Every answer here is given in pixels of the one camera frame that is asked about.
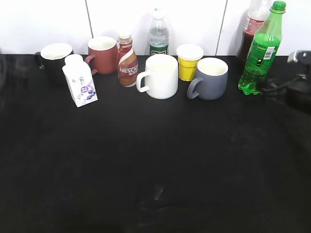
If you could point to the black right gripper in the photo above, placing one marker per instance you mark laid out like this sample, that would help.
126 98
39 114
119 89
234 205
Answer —
298 94

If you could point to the green soda bottle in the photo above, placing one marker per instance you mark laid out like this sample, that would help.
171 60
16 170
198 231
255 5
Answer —
263 50

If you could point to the yellow cup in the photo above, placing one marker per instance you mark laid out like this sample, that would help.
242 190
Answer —
188 57

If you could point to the brown coffee bottle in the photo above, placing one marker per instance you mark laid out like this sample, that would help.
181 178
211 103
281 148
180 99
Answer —
127 62

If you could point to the grey mug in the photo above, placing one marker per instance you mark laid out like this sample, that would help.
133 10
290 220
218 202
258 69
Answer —
210 79

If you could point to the cola bottle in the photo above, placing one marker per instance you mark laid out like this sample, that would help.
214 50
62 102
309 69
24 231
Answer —
257 13

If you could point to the white mug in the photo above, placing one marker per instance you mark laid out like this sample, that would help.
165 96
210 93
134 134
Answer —
160 78

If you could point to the clear water bottle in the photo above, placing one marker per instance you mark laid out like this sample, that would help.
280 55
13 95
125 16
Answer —
158 36

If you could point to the red mug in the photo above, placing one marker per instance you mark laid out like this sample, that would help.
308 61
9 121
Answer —
102 55

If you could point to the white yogurt carton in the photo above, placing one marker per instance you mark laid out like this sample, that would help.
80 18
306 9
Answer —
79 79

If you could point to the black mug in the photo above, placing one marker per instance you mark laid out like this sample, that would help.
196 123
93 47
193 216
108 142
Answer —
51 59

